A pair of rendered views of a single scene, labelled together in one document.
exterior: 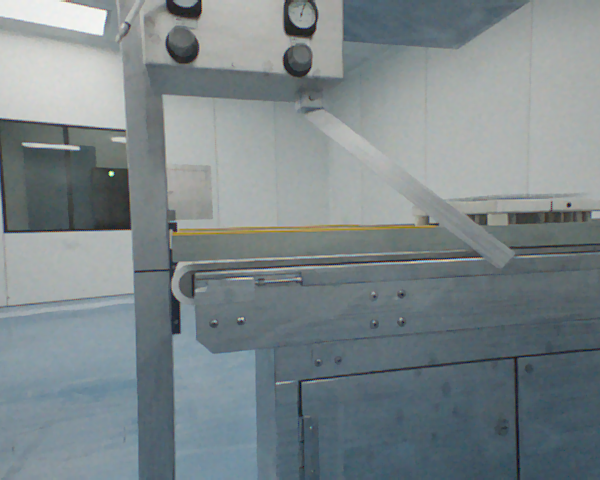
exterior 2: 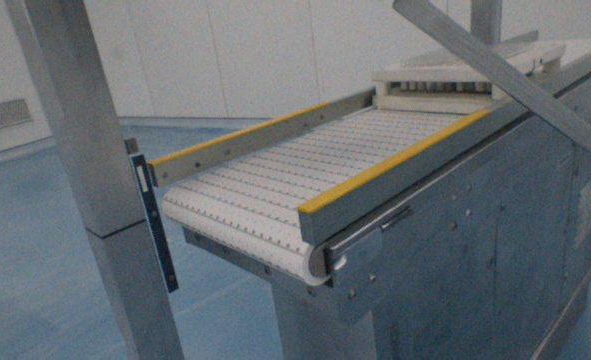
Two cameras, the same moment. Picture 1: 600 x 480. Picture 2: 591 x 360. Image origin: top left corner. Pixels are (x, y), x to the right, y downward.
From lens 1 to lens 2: 0.40 m
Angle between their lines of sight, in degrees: 32
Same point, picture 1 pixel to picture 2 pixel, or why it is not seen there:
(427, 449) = (455, 304)
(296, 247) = (408, 176)
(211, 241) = (345, 203)
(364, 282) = (449, 189)
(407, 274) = (474, 167)
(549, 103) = not seen: outside the picture
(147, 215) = (100, 155)
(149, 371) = (153, 344)
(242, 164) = not seen: outside the picture
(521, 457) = (496, 276)
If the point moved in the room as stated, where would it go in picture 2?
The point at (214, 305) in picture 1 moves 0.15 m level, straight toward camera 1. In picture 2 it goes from (350, 274) to (515, 349)
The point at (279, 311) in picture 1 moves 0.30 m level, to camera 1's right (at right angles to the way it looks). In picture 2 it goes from (397, 251) to (566, 173)
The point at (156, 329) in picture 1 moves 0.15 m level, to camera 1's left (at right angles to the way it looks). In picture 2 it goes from (149, 295) to (19, 348)
